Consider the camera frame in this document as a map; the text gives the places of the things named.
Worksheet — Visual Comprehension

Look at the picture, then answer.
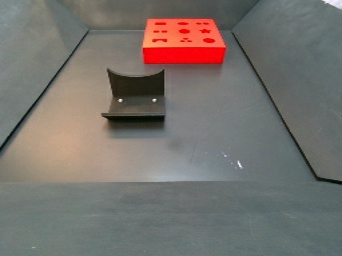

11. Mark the black curved holder stand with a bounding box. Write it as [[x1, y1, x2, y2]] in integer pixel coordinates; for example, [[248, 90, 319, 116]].
[[101, 69, 165, 120]]

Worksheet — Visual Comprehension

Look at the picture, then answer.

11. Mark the red shape sorter block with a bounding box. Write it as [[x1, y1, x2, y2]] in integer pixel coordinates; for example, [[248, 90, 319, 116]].
[[141, 18, 227, 64]]

